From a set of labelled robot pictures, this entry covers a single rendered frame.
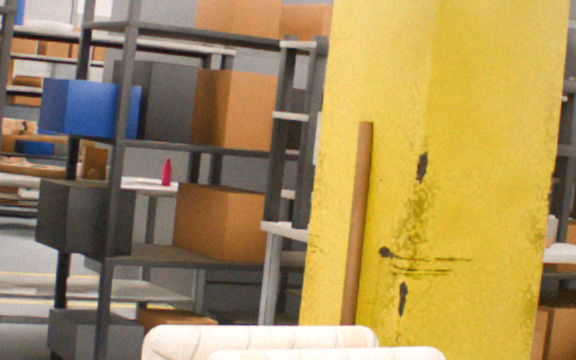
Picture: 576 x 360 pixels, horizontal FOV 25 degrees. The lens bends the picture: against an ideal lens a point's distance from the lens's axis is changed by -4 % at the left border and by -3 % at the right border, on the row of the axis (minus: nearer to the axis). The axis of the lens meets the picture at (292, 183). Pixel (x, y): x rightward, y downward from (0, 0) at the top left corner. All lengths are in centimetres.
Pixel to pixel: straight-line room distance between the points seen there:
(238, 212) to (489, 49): 428
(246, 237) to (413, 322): 431
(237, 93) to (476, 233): 427
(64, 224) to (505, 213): 400
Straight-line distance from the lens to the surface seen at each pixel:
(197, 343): 93
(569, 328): 759
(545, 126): 205
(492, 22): 198
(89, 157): 716
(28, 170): 697
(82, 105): 580
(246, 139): 623
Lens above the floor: 137
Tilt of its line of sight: 3 degrees down
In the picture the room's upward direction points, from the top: 6 degrees clockwise
